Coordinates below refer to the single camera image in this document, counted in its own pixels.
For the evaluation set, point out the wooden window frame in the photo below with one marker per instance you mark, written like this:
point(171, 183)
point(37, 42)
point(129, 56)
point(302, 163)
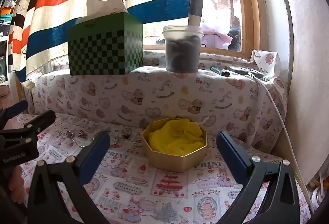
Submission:
point(246, 8)

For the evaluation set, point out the gold octagonal box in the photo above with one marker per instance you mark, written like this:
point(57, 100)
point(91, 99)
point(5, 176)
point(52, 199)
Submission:
point(174, 162)

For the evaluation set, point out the cluttered shelf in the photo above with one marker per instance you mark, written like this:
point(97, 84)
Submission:
point(6, 21)

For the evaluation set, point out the pink cloth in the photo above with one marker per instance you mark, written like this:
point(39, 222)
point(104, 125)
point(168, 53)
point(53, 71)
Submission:
point(216, 34)

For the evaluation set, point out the cake printed tablecloth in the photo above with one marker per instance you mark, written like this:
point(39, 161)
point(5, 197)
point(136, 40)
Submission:
point(154, 188)

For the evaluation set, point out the small silver earring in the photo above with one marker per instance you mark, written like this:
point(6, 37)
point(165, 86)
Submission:
point(69, 134)

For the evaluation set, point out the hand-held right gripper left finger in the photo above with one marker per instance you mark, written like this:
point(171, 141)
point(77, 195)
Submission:
point(97, 152)

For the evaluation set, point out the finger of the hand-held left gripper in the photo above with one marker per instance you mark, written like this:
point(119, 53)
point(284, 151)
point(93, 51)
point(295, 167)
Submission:
point(43, 118)
point(15, 108)

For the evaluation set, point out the metal flower charm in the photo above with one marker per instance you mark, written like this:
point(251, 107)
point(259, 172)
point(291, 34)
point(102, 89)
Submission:
point(82, 134)

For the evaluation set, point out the silver bangle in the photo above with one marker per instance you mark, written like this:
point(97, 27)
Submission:
point(116, 141)

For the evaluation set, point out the plastic jar with dark contents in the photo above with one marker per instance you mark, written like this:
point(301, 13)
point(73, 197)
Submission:
point(182, 54)

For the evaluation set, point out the grey power bank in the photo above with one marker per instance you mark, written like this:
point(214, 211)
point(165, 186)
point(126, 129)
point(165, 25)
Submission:
point(244, 70)

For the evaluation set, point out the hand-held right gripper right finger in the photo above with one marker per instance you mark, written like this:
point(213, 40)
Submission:
point(231, 159)

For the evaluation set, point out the yellow cloth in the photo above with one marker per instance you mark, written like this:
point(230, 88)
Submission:
point(174, 139)

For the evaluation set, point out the white tissue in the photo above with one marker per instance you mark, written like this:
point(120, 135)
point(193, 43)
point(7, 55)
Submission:
point(102, 7)

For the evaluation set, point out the person's left hand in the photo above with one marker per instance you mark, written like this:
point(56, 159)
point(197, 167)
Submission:
point(16, 185)

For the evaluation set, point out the green lighter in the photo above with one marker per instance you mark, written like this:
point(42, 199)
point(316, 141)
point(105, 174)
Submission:
point(218, 70)

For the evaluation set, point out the green checkered tissue box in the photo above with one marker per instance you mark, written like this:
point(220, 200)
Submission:
point(102, 49)

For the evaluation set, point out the bear printed cloth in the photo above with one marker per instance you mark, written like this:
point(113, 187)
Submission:
point(180, 90)

